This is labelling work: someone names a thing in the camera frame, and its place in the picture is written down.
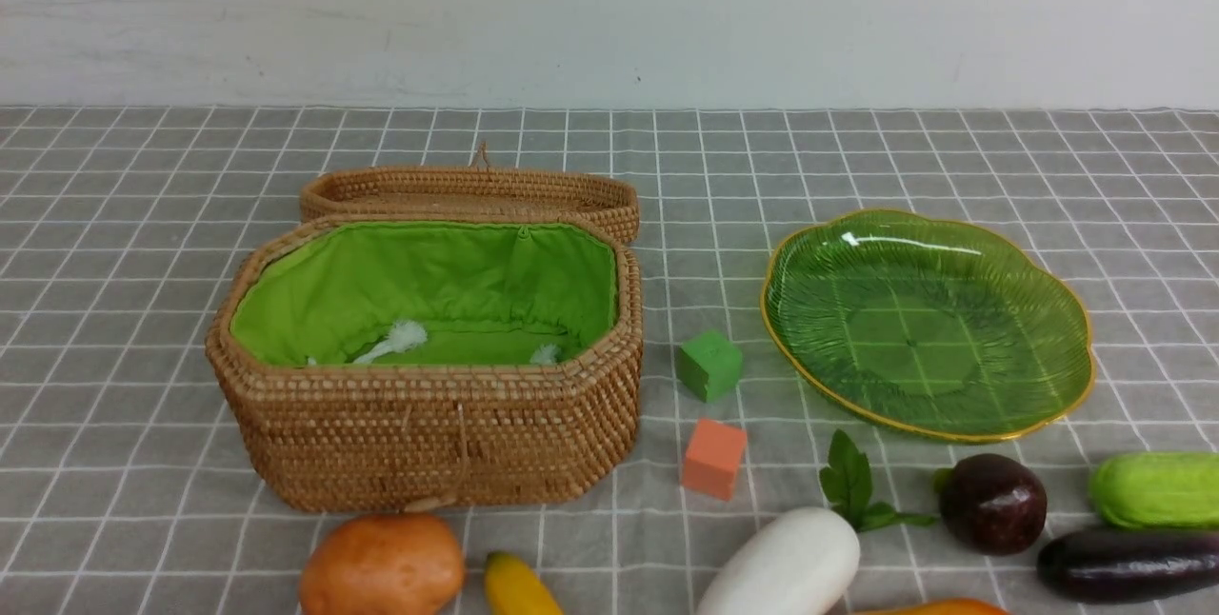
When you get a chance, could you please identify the yellow banana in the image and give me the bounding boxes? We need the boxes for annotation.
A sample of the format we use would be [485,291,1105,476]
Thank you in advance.
[484,550,563,614]

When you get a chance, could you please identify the white radish with green leaves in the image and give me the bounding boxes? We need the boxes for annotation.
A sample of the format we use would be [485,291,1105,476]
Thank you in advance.
[695,429,939,614]

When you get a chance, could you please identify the brown potato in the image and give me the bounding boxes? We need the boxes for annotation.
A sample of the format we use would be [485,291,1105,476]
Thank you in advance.
[299,511,467,614]

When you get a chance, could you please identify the dark purple eggplant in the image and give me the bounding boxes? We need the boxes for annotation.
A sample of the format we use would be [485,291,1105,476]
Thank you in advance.
[1036,527,1218,604]

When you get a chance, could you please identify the green foam cube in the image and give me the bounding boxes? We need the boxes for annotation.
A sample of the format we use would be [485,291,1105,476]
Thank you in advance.
[675,329,744,404]

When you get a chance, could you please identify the woven wicker basket lid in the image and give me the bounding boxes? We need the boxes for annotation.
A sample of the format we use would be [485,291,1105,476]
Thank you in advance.
[299,142,641,245]

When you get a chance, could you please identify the orange foam cube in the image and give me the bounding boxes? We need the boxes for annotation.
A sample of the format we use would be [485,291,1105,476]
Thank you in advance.
[680,416,748,502]

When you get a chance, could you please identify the woven wicker basket green lining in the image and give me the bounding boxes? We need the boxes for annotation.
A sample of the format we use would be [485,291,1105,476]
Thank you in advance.
[205,214,645,511]

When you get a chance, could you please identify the green glass leaf plate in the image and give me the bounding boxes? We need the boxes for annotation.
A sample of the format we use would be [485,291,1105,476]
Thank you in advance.
[759,208,1097,445]

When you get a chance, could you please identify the dark purple round fruit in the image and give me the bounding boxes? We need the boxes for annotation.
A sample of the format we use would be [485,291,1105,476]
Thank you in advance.
[933,453,1048,557]

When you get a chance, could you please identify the orange carrot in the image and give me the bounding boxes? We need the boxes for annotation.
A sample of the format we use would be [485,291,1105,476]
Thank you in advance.
[856,598,1009,615]

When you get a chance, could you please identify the grey checked tablecloth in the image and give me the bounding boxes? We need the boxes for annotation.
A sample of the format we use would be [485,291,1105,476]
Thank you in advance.
[1,105,1218,614]

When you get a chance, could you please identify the light green cucumber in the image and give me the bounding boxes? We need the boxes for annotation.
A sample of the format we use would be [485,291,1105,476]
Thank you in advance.
[1089,451,1218,531]

